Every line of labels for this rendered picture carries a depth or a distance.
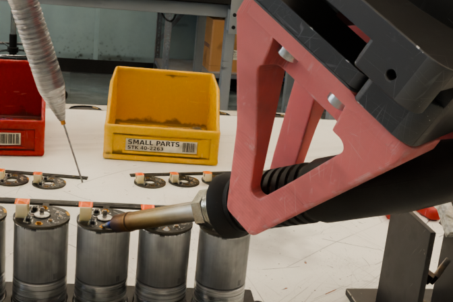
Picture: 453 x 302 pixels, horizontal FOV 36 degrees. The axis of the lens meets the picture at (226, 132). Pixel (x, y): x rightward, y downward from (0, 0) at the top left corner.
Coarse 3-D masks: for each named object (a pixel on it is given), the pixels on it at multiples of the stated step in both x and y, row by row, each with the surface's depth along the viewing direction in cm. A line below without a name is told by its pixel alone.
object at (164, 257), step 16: (144, 240) 31; (160, 240) 31; (176, 240) 31; (144, 256) 32; (160, 256) 31; (176, 256) 31; (144, 272) 32; (160, 272) 31; (176, 272) 32; (144, 288) 32; (160, 288) 32; (176, 288) 32
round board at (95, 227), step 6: (96, 210) 32; (114, 210) 33; (120, 210) 33; (78, 216) 32; (78, 222) 31; (84, 222) 31; (90, 222) 31; (96, 222) 31; (102, 222) 31; (84, 228) 31; (90, 228) 31; (96, 228) 31; (102, 228) 31
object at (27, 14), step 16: (16, 0) 26; (32, 0) 26; (16, 16) 26; (32, 16) 26; (32, 32) 26; (48, 32) 27; (32, 48) 26; (48, 48) 27; (32, 64) 27; (48, 64) 27; (48, 80) 27
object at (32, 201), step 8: (0, 200) 33; (8, 200) 33; (32, 200) 33; (40, 200) 33; (48, 200) 33; (56, 200) 33; (64, 200) 33; (112, 208) 33; (120, 208) 33; (128, 208) 33; (136, 208) 33
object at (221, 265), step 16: (208, 240) 32; (224, 240) 31; (240, 240) 32; (208, 256) 32; (224, 256) 32; (240, 256) 32; (208, 272) 32; (224, 272) 32; (240, 272) 32; (208, 288) 32; (224, 288) 32; (240, 288) 33
